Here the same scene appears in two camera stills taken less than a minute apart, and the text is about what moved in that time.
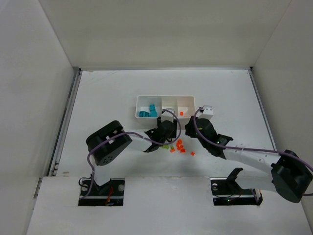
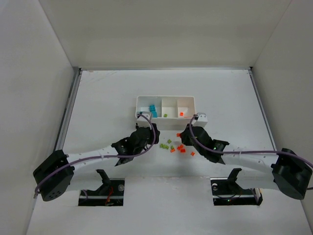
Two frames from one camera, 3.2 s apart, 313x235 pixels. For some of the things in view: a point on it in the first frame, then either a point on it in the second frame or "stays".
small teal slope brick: [152, 108] stays
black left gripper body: [167, 126] -> [148, 130]
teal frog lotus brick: [153, 114] stays
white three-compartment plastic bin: [150, 106] stays
